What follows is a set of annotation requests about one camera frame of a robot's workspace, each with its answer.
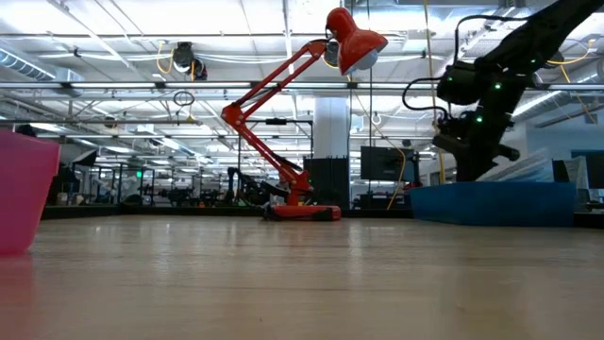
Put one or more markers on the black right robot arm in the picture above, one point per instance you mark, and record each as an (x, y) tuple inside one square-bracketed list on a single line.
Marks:
[(542, 33)]

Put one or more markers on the background black robot arm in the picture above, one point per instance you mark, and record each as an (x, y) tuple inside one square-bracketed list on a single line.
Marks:
[(245, 189)]

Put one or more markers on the blue plastic bin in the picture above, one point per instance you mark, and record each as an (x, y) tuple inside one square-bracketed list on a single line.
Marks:
[(491, 203)]

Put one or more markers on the black background monitor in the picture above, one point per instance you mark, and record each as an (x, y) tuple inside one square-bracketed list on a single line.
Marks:
[(387, 163)]

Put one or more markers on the dark background display panel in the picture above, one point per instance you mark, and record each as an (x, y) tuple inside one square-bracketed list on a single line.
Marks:
[(595, 170)]

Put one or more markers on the white building column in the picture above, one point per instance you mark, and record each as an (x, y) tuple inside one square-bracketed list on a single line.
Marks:
[(330, 127)]

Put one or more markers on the black background cabinet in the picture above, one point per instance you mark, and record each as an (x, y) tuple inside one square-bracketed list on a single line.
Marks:
[(330, 184)]

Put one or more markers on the red articulated desk lamp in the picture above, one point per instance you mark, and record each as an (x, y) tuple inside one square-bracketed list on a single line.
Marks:
[(356, 42)]

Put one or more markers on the pink plastic bin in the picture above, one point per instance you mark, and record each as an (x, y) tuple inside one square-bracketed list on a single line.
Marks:
[(26, 189)]

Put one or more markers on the black metal rack frame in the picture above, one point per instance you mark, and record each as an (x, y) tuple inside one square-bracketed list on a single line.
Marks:
[(276, 121)]

